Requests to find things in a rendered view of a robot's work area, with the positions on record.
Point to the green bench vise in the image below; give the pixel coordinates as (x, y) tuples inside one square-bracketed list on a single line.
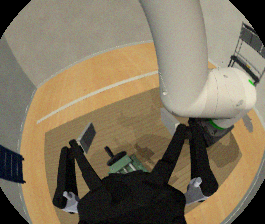
[(116, 164)]

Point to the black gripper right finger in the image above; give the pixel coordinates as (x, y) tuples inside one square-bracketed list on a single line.
[(203, 183)]

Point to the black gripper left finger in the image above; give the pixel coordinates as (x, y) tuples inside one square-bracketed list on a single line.
[(66, 193)]

